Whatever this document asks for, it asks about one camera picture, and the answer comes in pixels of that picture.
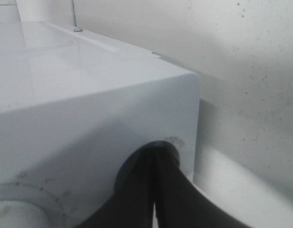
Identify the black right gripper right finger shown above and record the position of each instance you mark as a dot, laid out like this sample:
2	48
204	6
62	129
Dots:
178	203

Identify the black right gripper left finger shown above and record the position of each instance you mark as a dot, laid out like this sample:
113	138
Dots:
132	204

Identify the white timer knob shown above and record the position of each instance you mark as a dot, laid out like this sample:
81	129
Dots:
18	214

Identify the white microwave oven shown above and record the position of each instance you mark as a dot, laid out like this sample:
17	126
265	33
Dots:
74	106

